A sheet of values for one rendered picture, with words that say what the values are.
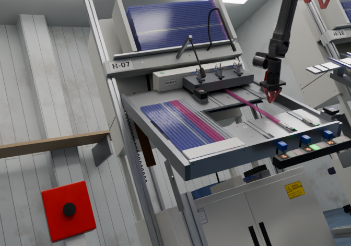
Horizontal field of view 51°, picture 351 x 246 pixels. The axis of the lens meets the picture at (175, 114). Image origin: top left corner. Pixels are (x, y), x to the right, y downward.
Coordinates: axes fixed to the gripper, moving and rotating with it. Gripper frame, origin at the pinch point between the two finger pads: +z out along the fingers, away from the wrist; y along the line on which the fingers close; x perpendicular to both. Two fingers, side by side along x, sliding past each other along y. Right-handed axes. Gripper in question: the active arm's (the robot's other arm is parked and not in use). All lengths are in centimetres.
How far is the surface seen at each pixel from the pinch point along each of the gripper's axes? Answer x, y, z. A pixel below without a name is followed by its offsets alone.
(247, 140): 25.3, 30.7, -0.2
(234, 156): 32, 41, 0
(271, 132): 24.3, 18.7, 0.0
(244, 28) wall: -417, -279, 82
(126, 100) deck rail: -30, 60, -1
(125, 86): -55, 52, 2
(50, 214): 24, 103, 7
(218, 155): 32, 47, -2
